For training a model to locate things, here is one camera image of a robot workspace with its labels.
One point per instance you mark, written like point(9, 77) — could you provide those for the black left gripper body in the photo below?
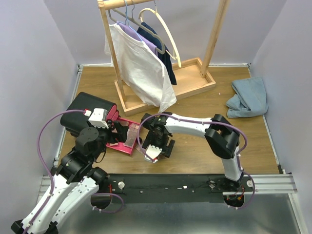
point(119, 130)

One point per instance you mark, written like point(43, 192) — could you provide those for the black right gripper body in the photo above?
point(159, 141)

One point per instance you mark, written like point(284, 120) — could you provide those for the pink drawer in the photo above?
point(113, 113)
point(119, 146)

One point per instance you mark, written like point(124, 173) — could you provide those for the long eyeshadow palette purple tones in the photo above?
point(131, 135)

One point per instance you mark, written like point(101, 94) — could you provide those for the pink palette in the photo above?
point(142, 151)

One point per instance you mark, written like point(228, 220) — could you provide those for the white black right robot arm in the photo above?
point(222, 137)

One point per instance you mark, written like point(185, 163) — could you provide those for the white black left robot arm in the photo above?
point(75, 180)

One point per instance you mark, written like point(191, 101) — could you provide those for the white t-shirt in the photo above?
point(142, 70)

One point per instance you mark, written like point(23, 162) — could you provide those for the navy blue garment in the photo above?
point(165, 58)

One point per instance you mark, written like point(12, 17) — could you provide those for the light blue towel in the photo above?
point(249, 100)

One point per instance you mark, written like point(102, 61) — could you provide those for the lavender shirt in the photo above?
point(132, 33)

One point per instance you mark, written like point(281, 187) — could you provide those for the grey hanger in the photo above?
point(127, 20)

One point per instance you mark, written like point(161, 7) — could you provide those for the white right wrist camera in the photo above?
point(151, 154)

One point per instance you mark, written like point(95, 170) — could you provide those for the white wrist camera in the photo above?
point(151, 154)
point(97, 117)

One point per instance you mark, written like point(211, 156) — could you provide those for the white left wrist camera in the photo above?
point(97, 117)

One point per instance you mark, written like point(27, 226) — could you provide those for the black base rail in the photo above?
point(176, 188)

